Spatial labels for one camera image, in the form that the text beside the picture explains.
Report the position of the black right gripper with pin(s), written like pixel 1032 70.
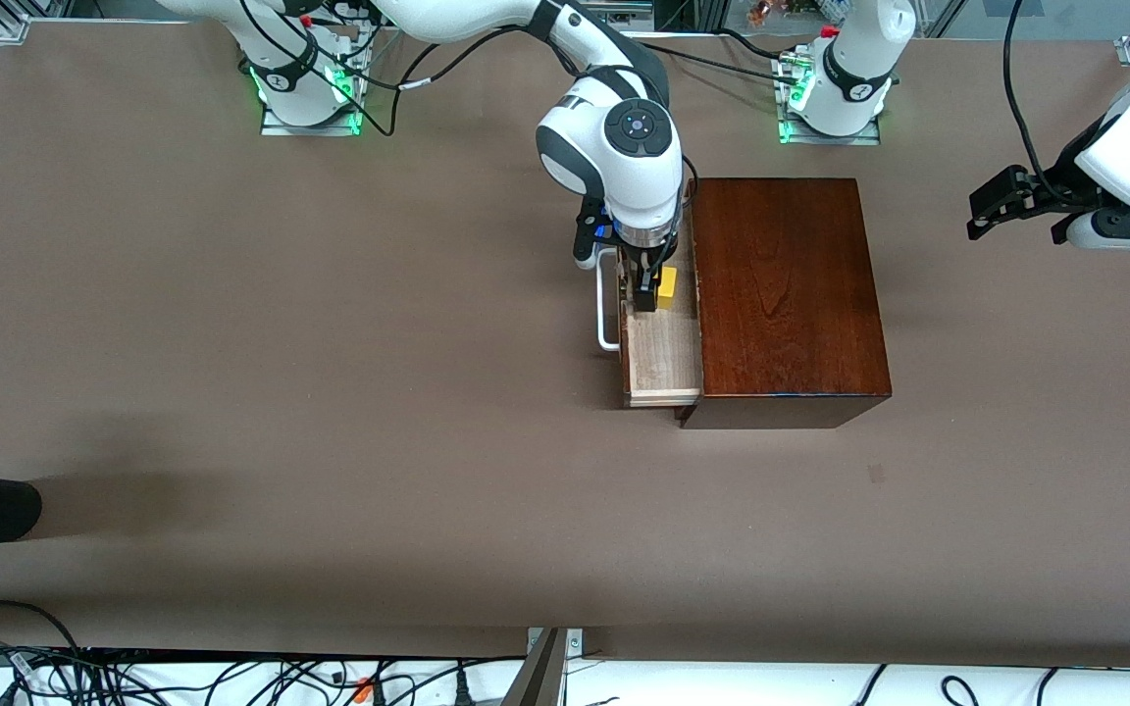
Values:
pixel 645 265

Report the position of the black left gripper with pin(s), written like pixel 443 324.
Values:
pixel 1065 175

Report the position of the yellow block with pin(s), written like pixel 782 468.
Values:
pixel 668 289

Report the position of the wooden drawer with light strip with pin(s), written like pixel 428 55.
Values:
pixel 663 353

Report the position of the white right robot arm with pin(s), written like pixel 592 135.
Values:
pixel 614 167

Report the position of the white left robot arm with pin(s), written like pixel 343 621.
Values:
pixel 854 59

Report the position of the dark wooden cabinet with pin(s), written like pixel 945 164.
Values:
pixel 786 284

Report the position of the grey power strip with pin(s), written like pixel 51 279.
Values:
pixel 624 15

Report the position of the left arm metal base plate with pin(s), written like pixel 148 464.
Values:
pixel 864 137

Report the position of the metal table edge bracket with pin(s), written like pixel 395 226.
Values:
pixel 550 667

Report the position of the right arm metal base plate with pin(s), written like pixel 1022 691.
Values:
pixel 276 127

